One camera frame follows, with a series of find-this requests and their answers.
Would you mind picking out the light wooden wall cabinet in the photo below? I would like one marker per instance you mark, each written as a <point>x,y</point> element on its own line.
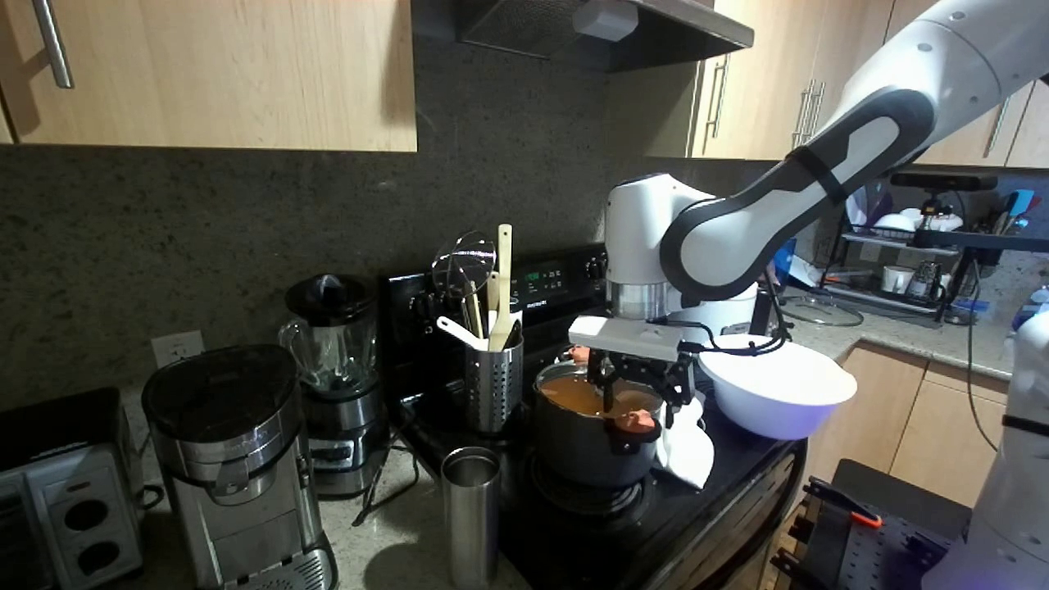
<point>217,68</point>

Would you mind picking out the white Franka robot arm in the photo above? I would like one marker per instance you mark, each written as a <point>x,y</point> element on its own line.
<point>764,217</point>

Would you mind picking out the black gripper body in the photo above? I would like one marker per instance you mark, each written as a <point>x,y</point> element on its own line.
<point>655,379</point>

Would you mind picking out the white spatula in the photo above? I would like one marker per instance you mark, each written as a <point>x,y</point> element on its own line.
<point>459,332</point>

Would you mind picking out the black dish rack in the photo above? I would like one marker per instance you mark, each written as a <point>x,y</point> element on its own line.
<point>929,251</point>

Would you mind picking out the wooden cabinets beside hood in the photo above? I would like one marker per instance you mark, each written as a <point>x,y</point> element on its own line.
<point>764,77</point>

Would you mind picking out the wooden base cabinets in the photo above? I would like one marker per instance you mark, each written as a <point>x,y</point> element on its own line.
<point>929,414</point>

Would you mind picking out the steel tumbler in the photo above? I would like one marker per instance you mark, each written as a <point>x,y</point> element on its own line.
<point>474,518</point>

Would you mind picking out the black stove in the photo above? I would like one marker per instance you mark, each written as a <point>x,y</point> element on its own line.
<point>698,527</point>

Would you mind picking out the dark range hood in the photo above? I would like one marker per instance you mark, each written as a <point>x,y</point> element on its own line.
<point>655,28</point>

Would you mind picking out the white ceramic bowl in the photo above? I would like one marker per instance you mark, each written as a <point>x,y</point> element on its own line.
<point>781,393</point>

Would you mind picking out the white wall outlet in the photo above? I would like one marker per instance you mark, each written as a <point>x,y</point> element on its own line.
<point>178,349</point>

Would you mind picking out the dark steel cooking pot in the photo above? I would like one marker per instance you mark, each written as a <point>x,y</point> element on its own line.
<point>583,448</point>

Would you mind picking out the metal whisk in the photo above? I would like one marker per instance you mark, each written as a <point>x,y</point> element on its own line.
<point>463,273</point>

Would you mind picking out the white cloth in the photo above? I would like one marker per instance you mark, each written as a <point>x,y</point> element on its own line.
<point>688,453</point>

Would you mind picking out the white toaster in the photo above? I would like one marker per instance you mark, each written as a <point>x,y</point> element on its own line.
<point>66,511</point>

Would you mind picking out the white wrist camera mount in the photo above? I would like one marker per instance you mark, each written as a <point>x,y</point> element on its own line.
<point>632,335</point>

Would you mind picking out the black blender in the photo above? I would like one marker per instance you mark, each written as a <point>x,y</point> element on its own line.
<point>331,372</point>

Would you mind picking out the steel utensil holder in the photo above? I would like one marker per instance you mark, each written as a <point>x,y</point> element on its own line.
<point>493,389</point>

